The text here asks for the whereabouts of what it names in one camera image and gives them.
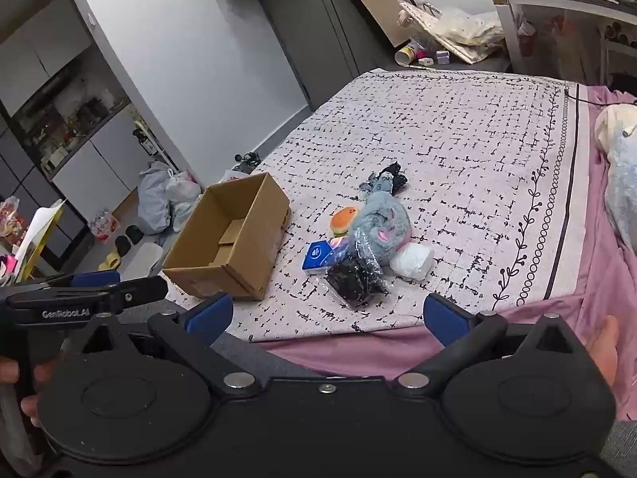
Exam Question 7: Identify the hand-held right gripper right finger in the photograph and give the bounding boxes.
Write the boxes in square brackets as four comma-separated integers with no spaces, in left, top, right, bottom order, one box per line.
[397,293,590,399]

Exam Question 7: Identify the white tote bag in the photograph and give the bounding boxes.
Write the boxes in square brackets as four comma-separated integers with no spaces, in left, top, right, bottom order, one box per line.
[398,0,506,65]

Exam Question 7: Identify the grey black frilly cloth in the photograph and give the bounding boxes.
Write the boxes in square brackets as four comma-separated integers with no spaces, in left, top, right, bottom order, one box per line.
[358,160,409,195]

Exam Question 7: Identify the pink bedsheet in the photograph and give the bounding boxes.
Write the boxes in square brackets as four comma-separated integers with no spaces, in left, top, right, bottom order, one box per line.
[259,84,637,409]

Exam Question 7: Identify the grey plastic bag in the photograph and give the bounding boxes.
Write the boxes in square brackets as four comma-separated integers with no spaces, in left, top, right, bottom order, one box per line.
[138,162,175,235]

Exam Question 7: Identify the red bottle pack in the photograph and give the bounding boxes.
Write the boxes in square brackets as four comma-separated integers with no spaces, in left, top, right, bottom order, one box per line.
[92,212,120,242]

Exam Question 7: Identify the blue tissue packet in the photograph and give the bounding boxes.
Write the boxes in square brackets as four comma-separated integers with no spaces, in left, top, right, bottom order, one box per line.
[301,239,352,276]

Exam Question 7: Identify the yellow noodle cup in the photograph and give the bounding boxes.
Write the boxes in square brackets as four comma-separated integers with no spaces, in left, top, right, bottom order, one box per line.
[395,42,424,67]

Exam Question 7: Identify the white paper sheet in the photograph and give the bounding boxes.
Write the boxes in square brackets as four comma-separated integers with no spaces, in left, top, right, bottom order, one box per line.
[12,199,68,280]

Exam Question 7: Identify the person's right hand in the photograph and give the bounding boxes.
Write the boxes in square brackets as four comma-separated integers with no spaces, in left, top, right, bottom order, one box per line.
[586,316,621,405]

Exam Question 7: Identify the brown cardboard panel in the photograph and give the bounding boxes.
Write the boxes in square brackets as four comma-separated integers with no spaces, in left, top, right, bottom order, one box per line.
[326,0,414,48]

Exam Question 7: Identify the white black patterned blanket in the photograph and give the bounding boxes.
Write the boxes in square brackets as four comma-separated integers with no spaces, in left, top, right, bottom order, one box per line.
[164,69,590,343]

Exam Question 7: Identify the grey wardrobe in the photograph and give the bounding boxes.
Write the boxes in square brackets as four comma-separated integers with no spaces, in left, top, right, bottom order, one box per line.
[259,0,414,110]

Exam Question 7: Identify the grey storage cabinet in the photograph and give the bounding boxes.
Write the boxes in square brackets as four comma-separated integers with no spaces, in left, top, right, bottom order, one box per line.
[0,0,140,260]

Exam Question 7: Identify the white desk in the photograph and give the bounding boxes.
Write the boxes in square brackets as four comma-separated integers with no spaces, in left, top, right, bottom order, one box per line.
[492,0,637,85]

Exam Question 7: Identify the white soft packet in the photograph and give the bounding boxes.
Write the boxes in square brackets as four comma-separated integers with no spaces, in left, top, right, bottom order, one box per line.
[389,244,435,280]

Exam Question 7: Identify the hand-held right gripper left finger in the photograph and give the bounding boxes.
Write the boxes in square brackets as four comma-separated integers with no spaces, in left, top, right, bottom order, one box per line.
[64,293,262,399]

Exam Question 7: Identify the grey plush toy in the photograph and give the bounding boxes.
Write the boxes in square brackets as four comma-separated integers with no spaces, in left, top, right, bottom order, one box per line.
[348,192,413,260]

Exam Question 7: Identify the colourful snack packets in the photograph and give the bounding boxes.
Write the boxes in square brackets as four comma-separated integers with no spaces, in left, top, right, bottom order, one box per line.
[0,196,25,240]

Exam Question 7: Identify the person's left hand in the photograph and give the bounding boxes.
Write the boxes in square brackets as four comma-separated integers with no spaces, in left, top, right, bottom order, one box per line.
[0,356,61,429]

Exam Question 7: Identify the black spray bottle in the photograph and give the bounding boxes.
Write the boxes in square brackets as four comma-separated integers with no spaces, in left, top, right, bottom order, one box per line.
[132,127,155,157]

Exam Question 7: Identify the brown cardboard box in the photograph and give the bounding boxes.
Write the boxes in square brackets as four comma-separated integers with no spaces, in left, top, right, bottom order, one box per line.
[162,172,292,302]

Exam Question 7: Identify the black cable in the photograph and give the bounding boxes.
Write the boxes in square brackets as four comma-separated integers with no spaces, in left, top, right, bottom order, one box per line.
[567,82,637,109]

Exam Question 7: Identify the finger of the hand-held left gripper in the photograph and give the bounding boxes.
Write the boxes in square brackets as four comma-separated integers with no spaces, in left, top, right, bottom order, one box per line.
[117,277,169,310]
[72,271,121,288]

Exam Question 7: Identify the orange hamburger plush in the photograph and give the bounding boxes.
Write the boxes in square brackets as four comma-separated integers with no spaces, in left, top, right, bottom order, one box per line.
[330,206,360,237]

